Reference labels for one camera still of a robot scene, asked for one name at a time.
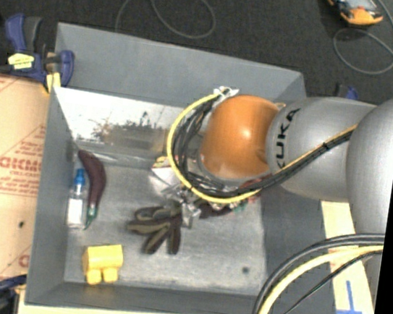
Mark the brown cardboard board red print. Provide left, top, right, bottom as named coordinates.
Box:
left=0, top=74, right=58, bottom=296

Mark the clear bottle with blue cap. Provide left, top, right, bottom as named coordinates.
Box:
left=63, top=166, right=93, bottom=231

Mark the yellow toy block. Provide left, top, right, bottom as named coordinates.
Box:
left=77, top=238, right=127, bottom=290

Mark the dark striped glove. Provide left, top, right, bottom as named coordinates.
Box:
left=122, top=189, right=236, bottom=267

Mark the grey metal bin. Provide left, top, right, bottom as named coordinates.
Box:
left=15, top=22, right=376, bottom=314

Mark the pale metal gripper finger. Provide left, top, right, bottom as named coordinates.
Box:
left=178, top=203, right=200, bottom=231

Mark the dark purple toy eggplant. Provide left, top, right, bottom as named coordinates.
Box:
left=66, top=149, right=112, bottom=233

